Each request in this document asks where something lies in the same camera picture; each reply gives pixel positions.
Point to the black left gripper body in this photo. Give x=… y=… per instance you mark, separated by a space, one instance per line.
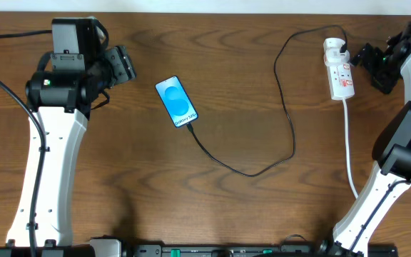
x=120 y=65

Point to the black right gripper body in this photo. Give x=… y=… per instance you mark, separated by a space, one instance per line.
x=384 y=71

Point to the blue Galaxy smartphone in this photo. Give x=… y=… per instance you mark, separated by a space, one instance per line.
x=176 y=101

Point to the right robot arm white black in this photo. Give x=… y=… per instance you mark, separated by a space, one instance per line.
x=391 y=172

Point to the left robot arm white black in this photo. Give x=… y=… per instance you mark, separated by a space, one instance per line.
x=60 y=97

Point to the white power strip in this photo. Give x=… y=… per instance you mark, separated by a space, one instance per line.
x=339 y=77

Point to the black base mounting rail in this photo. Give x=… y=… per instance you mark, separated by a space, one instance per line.
x=152 y=250

